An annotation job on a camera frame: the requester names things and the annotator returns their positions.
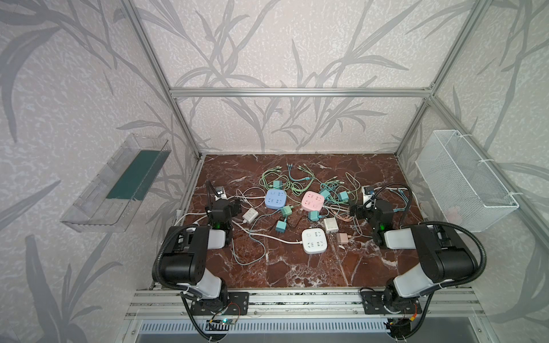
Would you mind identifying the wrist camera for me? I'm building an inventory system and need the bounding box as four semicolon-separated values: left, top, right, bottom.
361;186;375;204
214;186;228;201

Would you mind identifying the teal usb cable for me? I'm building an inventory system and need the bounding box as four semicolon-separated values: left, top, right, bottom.
392;188;413;213

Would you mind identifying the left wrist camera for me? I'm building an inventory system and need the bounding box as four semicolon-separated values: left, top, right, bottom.
214;186;228;201

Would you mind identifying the pink power strip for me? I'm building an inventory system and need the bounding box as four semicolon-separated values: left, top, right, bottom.
301;191;325;212

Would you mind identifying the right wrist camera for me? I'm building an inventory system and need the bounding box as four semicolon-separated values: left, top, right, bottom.
361;186;375;204

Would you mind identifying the white wire mesh basket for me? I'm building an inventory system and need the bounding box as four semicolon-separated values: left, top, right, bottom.
415;129;519;232

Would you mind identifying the green charger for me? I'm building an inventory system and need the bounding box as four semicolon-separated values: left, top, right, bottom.
280;205;293;217

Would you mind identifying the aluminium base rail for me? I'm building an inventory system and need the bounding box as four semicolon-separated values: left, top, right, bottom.
124;287;486;320

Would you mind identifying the clear plastic wall tray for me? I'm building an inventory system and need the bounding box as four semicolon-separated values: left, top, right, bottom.
61;134;172;233

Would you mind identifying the green usb cable bundle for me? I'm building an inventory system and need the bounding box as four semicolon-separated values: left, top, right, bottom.
259;164;361;204

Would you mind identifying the white power strip cord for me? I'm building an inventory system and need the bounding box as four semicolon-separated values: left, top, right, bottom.
231;220;304;244

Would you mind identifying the white power strip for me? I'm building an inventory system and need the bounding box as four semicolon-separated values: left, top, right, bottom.
301;228;328;255

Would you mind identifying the blue power strip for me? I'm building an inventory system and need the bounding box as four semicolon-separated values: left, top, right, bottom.
264;190;287;210

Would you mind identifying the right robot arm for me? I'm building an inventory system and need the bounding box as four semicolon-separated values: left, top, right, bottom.
350;200;488;307

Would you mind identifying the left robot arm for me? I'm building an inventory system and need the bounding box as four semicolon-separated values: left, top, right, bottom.
152;199;242;307

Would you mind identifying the pink usb cable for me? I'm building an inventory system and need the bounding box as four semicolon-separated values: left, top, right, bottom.
323;203;374;239

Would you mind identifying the white coiled usb cable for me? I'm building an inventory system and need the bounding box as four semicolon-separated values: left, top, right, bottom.
229;186;267;211

